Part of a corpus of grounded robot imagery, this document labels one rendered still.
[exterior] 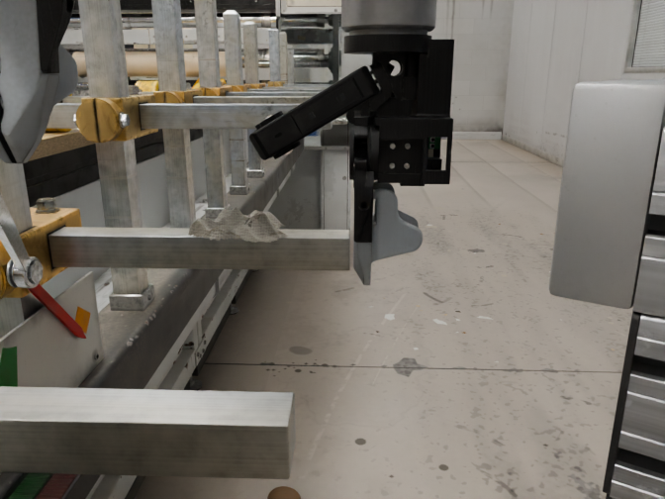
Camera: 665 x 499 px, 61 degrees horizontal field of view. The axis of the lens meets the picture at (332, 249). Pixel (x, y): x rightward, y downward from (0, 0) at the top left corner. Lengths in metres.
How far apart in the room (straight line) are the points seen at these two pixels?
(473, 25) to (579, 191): 9.23
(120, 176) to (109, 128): 0.07
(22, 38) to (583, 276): 0.29
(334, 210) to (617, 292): 2.85
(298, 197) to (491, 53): 6.67
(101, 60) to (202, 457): 0.54
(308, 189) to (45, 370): 2.70
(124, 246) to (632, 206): 0.41
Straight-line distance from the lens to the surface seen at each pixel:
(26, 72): 0.35
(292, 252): 0.50
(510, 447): 1.76
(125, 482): 1.43
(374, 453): 1.66
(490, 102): 9.52
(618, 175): 0.25
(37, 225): 0.56
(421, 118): 0.46
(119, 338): 0.72
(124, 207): 0.76
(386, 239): 0.49
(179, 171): 0.99
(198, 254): 0.52
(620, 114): 0.25
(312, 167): 3.16
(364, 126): 0.46
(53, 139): 1.04
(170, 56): 0.98
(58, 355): 0.59
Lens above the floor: 1.00
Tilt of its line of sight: 17 degrees down
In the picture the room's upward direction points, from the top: straight up
